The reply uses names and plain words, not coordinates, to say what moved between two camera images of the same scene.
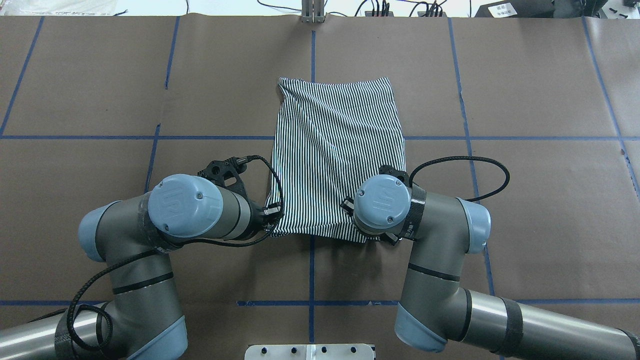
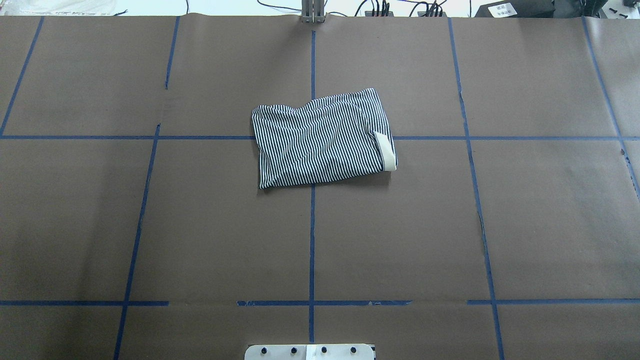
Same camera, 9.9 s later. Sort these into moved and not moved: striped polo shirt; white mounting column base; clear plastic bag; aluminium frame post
Moved: striped polo shirt
Not moved: aluminium frame post; white mounting column base; clear plastic bag
